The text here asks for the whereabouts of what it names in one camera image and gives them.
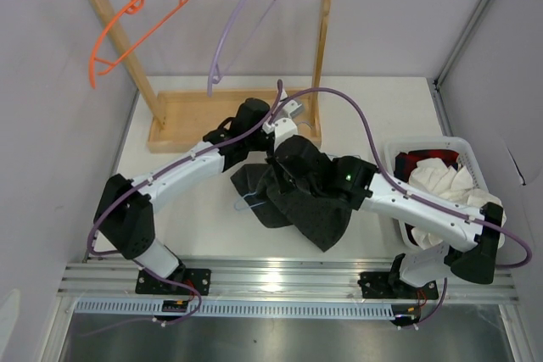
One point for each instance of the aluminium mounting rail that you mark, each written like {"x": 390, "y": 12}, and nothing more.
{"x": 271, "y": 279}

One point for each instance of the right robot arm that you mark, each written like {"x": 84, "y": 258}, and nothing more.
{"x": 470, "y": 236}

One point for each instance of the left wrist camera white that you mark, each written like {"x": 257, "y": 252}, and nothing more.
{"x": 293, "y": 108}

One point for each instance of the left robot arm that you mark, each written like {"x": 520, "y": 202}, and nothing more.
{"x": 125, "y": 213}

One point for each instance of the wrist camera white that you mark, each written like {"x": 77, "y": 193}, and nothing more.
{"x": 281, "y": 130}
{"x": 293, "y": 108}

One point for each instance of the white slotted cable duct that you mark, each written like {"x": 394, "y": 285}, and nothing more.
{"x": 247, "y": 309}

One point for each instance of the light blue wire hanger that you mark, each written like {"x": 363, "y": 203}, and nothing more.
{"x": 250, "y": 203}

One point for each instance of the wooden clothes rack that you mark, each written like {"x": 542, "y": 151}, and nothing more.
{"x": 179, "y": 117}

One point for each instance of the red plaid cloth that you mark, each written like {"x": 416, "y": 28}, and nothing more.
{"x": 406, "y": 163}

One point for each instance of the dark grey dotted skirt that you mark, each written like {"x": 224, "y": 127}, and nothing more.
{"x": 316, "y": 213}

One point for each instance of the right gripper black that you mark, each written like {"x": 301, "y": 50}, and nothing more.
{"x": 277, "y": 169}

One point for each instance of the white crumpled cloth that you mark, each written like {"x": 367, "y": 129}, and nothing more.
{"x": 452, "y": 182}

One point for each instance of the white plastic basket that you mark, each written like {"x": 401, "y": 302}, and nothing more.
{"x": 466, "y": 155}

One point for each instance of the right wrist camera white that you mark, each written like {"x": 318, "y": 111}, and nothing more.
{"x": 281, "y": 130}

